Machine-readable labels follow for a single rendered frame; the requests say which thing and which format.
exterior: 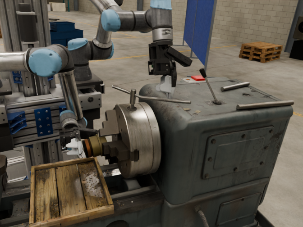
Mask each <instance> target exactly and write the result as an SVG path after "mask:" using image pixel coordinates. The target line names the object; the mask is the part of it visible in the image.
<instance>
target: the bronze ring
mask: <svg viewBox="0 0 303 227"><path fill-rule="evenodd" d="M104 142H107V140H106V137H105V136H102V137H99V136H98V135H97V134H96V135H95V136H92V137H89V138H88V139H85V140H82V144H83V149H84V153H85V156H86V158H90V157H92V156H93V157H97V156H103V146H102V143H104Z"/></svg>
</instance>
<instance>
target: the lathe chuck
mask: <svg viewBox="0 0 303 227"><path fill-rule="evenodd" d="M130 105H131V104H130V103H128V104H116V105H115V110H116V116H117V121H118V127H119V131H120V133H121V134H118V135H113V136H112V141H119V140H122V141H123V142H124V144H125V145H126V146H127V147H128V149H129V150H130V151H131V152H133V151H134V150H136V149H137V151H138V159H137V161H134V160H130V159H126V160H121V161H119V160H118V164H117V165H118V168H119V171H120V173H121V175H122V176H123V177H124V178H126V179H127V178H132V177H136V176H135V175H137V174H140V173H142V175H147V174H148V173H149V172H150V170H151V168H152V163H153V140H152V132H151V128H150V124H149V121H148V118H147V115H146V113H145V111H144V109H143V107H142V106H141V105H140V104H139V103H135V104H134V107H135V108H136V110H134V111H131V110H129V109H128V107H130ZM142 175H139V176H142Z"/></svg>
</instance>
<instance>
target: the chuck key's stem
mask: <svg viewBox="0 0 303 227"><path fill-rule="evenodd" d="M135 94H136V89H135V88H132V89H131V92H130V104H131V105H130V109H131V110H133V109H134V104H135V100H136V97H135V96H134V95H135Z"/></svg>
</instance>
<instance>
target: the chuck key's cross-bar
mask: <svg viewBox="0 0 303 227"><path fill-rule="evenodd" d="M112 88H115V89H117V90H119V91H122V92H125V93H127V94H130V91H128V90H126V89H123V88H120V87H118V86H115V85H113V86H112ZM134 96H135V97H138V98H140V99H143V100H155V101H164V102H173V103H182V104H191V101H189V100H176V99H166V98H156V97H147V96H142V95H139V94H135V95H134Z"/></svg>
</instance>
